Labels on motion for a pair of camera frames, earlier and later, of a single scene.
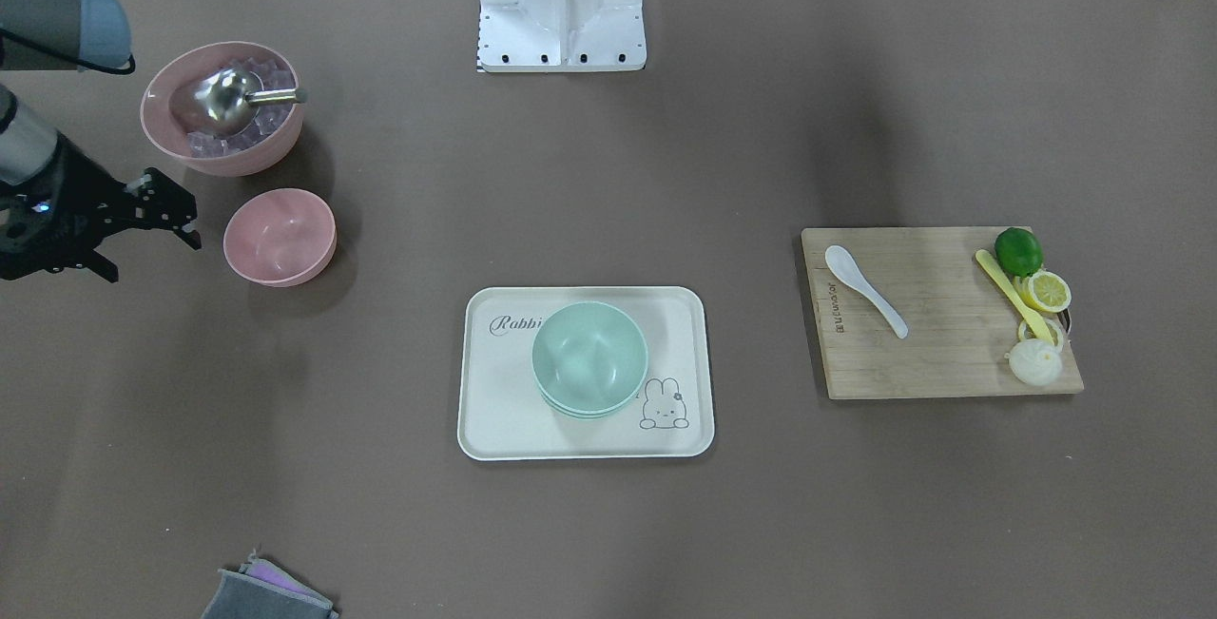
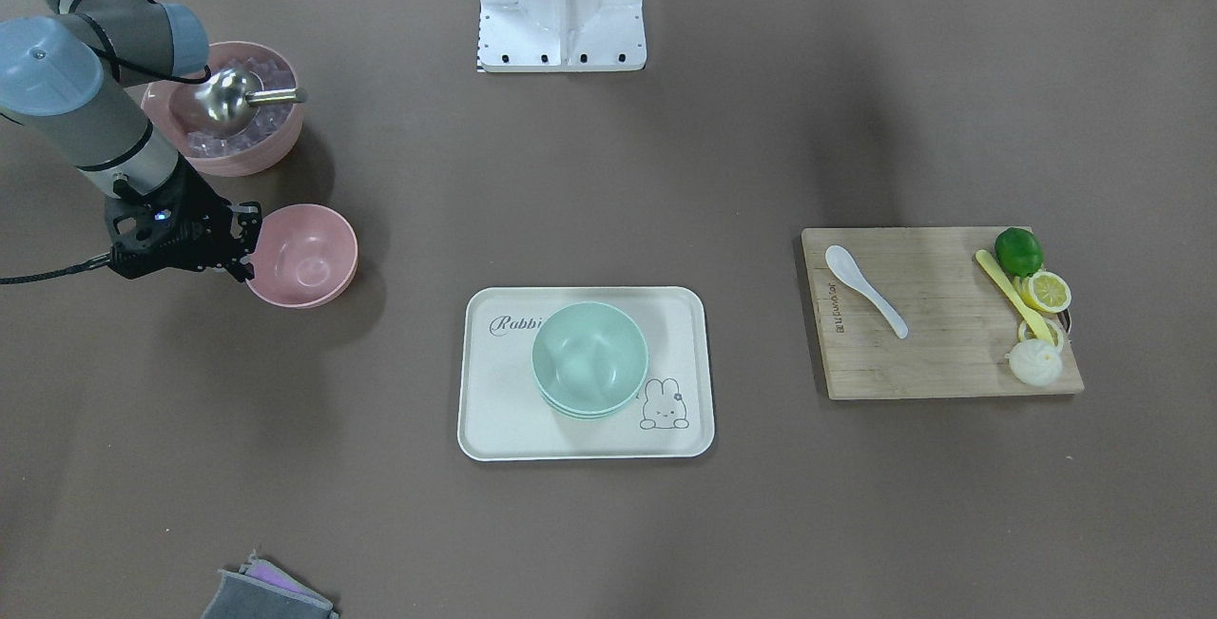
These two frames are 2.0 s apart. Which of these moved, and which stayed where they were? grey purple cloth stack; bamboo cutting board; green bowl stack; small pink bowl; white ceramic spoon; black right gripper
Moved: black right gripper; small pink bowl
Stayed: green bowl stack; grey purple cloth stack; white ceramic spoon; bamboo cutting board
